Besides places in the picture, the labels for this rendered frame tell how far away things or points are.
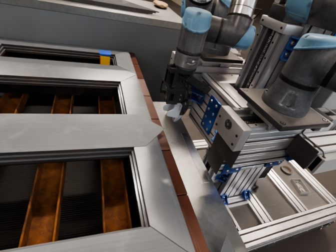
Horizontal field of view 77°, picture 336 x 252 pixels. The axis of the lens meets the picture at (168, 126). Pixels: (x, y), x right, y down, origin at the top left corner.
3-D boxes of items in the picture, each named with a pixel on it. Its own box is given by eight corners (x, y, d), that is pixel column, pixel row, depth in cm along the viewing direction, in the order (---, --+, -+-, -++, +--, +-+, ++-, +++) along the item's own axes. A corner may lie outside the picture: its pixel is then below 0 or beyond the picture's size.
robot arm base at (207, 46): (219, 45, 116) (225, 26, 110) (234, 56, 105) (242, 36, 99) (194, 43, 110) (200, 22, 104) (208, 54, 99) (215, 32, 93)
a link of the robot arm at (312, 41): (287, 67, 73) (311, 26, 65) (328, 85, 67) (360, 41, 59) (274, 73, 65) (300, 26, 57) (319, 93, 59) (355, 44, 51)
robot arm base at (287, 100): (283, 93, 81) (298, 68, 75) (315, 116, 70) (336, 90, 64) (252, 92, 75) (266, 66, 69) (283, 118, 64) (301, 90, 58)
